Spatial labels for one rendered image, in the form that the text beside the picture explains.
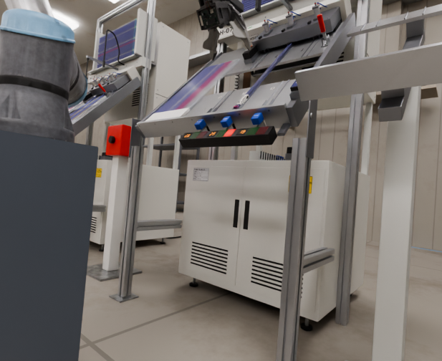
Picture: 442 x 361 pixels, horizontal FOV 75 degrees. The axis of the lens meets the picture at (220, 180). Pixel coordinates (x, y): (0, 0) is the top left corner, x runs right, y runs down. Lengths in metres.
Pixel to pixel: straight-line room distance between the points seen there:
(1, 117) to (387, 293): 0.86
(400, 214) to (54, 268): 0.73
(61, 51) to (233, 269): 0.99
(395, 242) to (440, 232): 3.36
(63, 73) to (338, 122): 4.12
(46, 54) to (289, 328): 0.80
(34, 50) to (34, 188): 0.24
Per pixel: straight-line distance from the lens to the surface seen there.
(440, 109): 4.31
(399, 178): 0.81
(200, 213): 1.38
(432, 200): 4.16
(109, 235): 1.66
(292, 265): 0.80
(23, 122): 0.58
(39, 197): 0.56
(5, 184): 0.55
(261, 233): 1.18
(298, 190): 0.78
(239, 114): 0.90
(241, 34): 0.92
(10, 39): 0.65
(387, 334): 0.86
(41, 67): 0.62
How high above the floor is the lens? 0.49
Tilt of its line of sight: 2 degrees up
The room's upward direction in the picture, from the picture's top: 5 degrees clockwise
